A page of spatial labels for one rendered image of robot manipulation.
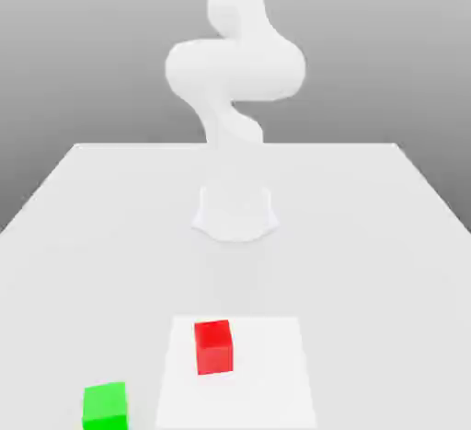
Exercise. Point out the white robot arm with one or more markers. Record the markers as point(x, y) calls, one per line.
point(235, 69)

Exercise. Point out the small red cube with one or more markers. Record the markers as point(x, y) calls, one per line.
point(213, 349)

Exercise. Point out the small green cube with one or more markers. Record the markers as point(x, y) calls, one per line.
point(105, 406)

